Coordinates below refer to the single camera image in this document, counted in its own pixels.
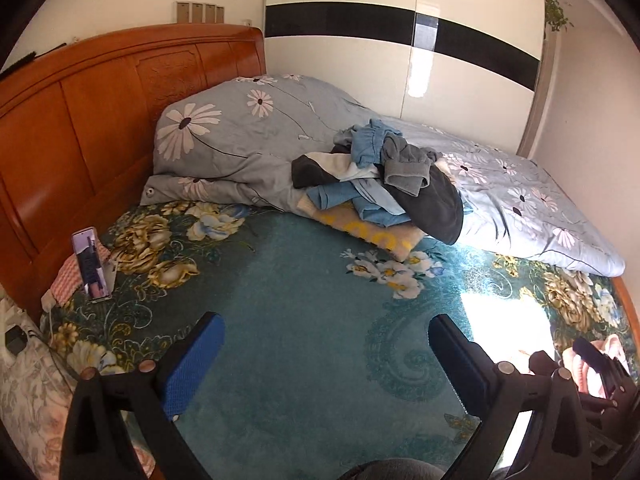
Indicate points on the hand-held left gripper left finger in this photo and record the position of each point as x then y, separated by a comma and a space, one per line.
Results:
195, 360

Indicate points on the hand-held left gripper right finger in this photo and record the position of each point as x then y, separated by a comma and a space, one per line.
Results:
457, 360

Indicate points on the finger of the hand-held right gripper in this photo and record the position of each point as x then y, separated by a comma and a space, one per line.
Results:
542, 364
592, 352

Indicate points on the pink fleece garment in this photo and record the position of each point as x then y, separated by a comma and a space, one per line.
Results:
575, 367

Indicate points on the grey knit garment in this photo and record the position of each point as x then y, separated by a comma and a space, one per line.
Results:
406, 170

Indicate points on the pile of clothes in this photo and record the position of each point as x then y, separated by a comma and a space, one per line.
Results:
367, 149

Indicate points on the teal floral blanket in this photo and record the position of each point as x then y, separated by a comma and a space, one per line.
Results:
300, 335

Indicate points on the smartphone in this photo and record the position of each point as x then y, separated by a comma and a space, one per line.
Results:
90, 265

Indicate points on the pink checkered cloth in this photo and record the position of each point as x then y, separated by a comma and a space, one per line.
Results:
67, 282

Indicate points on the dark grey garment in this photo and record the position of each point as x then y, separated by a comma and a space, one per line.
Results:
436, 210

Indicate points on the pale floral pillow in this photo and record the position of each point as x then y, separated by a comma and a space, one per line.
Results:
30, 410

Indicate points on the black charger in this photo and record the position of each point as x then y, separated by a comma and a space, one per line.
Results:
16, 341

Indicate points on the grey floral quilt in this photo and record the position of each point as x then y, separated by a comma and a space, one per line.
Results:
250, 150

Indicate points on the black and white garment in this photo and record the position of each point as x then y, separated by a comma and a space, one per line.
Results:
310, 167

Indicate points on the white wardrobe with black stripe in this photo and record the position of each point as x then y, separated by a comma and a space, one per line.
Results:
340, 70

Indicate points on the green plant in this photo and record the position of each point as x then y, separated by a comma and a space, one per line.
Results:
557, 12

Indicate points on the wooden bed frame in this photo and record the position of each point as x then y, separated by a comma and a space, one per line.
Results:
75, 135

